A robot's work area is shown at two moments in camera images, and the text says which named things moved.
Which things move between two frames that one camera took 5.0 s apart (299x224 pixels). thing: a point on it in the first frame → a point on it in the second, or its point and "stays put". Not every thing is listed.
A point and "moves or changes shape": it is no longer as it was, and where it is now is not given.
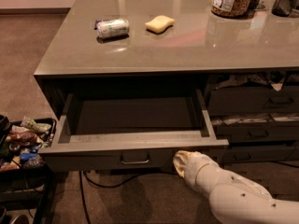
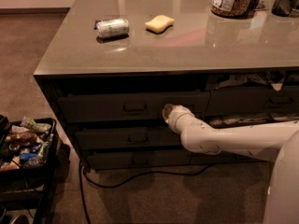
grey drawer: x=129 y=133 moves or changes shape
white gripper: x=195 y=166 → x=177 y=115
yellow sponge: x=159 y=24 stays put
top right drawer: x=252 y=100 stays put
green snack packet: x=33 y=125 stays put
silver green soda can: x=111 y=27 stays put
